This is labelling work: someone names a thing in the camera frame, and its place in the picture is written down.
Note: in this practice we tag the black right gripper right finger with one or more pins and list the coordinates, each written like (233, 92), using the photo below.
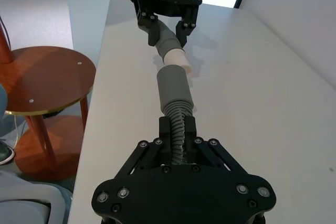
(190, 129)

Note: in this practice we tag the grey elbow pipe cream tip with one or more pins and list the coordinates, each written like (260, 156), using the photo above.
(169, 45)

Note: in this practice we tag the round brown wooden side table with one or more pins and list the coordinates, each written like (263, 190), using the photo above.
(47, 77)

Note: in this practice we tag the person's shoe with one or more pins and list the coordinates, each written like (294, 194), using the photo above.
(5, 153)

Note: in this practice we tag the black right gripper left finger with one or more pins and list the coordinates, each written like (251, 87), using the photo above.
(165, 129)

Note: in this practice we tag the grey upholstered chair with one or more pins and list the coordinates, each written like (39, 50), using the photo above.
(23, 197)

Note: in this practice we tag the orange wooden pole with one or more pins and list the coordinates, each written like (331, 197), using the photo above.
(3, 48)

